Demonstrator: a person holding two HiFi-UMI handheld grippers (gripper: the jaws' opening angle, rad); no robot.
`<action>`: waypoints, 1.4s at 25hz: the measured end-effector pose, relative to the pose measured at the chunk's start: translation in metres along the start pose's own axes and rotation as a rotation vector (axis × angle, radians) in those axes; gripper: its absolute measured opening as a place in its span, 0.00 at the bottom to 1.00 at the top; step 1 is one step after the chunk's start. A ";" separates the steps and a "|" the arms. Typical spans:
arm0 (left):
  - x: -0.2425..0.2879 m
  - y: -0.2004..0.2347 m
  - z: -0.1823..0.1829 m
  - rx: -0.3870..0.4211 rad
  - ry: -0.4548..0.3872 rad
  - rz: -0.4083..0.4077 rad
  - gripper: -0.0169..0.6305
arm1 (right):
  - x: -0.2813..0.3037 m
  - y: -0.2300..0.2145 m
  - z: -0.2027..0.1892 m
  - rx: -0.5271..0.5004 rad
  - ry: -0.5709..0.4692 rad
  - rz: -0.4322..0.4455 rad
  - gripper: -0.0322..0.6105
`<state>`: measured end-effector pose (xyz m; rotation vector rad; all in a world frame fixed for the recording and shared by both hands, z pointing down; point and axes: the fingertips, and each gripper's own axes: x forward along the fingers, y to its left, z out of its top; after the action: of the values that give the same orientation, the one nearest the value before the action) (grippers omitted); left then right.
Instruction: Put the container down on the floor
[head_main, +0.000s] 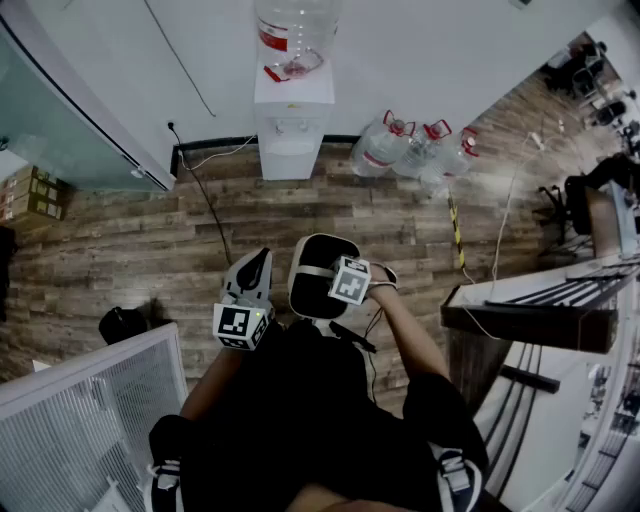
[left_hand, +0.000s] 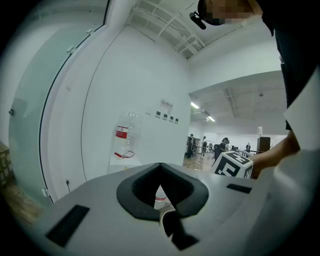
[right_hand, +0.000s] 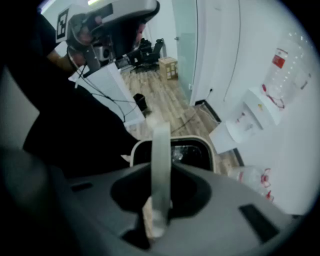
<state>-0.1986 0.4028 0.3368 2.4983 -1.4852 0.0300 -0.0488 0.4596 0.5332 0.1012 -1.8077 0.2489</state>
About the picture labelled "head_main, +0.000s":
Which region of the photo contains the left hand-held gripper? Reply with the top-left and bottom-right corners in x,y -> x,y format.
212,248 -> 275,352

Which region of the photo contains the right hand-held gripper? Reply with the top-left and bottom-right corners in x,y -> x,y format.
327,255 -> 400,305

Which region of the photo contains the person's left forearm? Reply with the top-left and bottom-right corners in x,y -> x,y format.
179,344 -> 246,421

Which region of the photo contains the person's right forearm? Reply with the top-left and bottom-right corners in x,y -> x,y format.
367,287 -> 451,396

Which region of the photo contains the person's black shoe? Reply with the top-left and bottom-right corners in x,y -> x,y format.
287,233 -> 364,321

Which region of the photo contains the yellow black striped floor strip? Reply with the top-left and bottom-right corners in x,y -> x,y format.
446,192 -> 467,271

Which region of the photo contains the white water dispenser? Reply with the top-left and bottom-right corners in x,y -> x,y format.
253,64 -> 336,181

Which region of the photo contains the person's black clothing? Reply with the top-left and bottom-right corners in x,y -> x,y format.
148,319 -> 489,512

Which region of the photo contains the empty clear water jug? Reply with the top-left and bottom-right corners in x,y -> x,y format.
392,119 -> 454,180
422,127 -> 481,199
350,110 -> 417,179

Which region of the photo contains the white framed panel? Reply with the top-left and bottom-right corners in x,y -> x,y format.
0,322 -> 189,512

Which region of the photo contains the stack of brown cardboard boxes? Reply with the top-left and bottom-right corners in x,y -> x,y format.
0,164 -> 69,232

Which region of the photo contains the black office chair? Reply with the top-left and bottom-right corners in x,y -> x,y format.
537,154 -> 640,256
594,99 -> 629,127

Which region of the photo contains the black object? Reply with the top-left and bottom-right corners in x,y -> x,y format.
0,224 -> 19,324

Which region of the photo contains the brown board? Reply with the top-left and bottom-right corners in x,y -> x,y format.
585,185 -> 625,260

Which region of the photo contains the thin black cable with clip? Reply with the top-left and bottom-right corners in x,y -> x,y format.
328,307 -> 386,404

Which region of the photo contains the white dispenser cable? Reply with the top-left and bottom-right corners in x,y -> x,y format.
178,134 -> 259,171

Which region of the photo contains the black power cable with plug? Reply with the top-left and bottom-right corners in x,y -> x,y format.
167,121 -> 235,267

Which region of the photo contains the white desk with dark frame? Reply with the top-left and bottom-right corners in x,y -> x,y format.
439,263 -> 640,416

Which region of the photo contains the white extension cable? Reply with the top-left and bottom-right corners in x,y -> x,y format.
462,130 -> 547,341

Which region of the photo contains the thin black wall cable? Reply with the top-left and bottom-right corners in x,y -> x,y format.
143,0 -> 217,118

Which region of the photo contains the glass door with white frame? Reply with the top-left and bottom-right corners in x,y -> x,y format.
0,14 -> 177,194

